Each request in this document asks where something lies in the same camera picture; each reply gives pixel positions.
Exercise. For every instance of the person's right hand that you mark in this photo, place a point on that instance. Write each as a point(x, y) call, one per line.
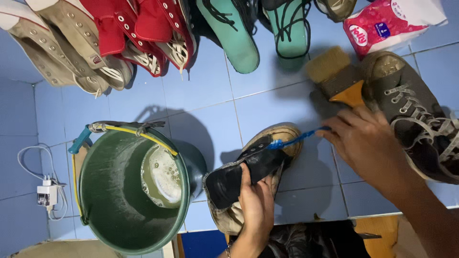
point(365, 147)

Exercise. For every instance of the black shoe with teal sole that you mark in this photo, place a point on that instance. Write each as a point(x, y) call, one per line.
point(289, 34)
point(233, 39)

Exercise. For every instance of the blue toothbrush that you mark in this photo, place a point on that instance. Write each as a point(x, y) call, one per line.
point(292, 141)

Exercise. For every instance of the soapy water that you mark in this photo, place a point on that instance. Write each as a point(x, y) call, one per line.
point(165, 175)

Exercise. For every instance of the black worn sneaker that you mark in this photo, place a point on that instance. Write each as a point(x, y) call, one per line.
point(233, 179)

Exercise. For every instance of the person's right fingers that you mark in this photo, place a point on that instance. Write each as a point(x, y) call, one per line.
point(335, 130)

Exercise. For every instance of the pink tissue pack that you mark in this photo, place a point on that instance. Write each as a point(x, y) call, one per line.
point(387, 25)

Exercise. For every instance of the orange wooden board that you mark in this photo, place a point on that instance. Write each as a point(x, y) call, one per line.
point(376, 236)

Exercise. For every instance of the white charger adapter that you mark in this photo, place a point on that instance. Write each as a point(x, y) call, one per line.
point(47, 195)

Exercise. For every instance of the olive shoe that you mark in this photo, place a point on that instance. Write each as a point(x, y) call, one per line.
point(337, 9)

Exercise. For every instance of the green plastic bucket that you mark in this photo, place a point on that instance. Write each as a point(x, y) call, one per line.
point(114, 200)

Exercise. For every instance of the beige high-top sneaker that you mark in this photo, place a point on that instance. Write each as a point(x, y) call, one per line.
point(77, 34)
point(36, 53)

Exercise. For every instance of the red high-top sneaker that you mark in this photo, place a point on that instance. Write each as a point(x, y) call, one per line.
point(107, 36)
point(154, 21)

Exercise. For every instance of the black plastic bag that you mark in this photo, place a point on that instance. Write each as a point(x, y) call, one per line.
point(315, 242)

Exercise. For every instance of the brown cardboard piece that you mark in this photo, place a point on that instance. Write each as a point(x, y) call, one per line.
point(64, 249)

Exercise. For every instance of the blue board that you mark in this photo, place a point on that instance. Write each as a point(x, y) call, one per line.
point(202, 245)

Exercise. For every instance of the person's left hand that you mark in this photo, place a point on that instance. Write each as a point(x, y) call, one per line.
point(256, 208)

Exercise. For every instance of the person's left fingers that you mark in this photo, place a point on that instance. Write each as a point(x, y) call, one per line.
point(246, 176)

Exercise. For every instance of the dark grey laced sneaker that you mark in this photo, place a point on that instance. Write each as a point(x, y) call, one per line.
point(412, 107)

